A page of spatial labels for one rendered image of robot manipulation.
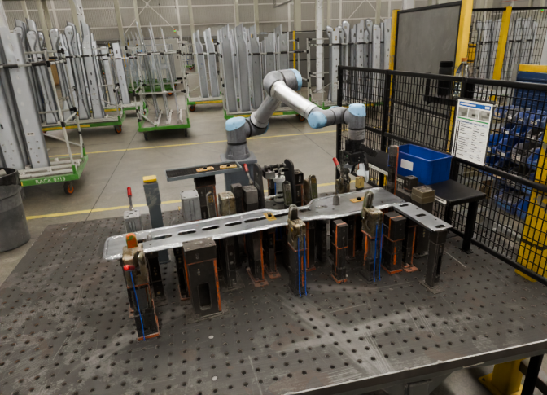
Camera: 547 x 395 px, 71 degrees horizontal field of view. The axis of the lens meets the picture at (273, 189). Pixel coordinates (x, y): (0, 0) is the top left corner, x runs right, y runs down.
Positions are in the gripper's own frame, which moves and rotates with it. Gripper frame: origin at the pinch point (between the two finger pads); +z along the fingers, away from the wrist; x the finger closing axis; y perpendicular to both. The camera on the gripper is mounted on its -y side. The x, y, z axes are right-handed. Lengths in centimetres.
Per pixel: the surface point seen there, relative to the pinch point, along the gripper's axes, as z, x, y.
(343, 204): 11.3, 2.2, 9.8
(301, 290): 38, 21, 41
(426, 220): 11.7, 31.7, -14.2
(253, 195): 5, -16, 49
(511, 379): 101, 53, -57
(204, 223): 10, -5, 76
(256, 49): -42, -700, -169
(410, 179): 4.4, 3.7, -26.9
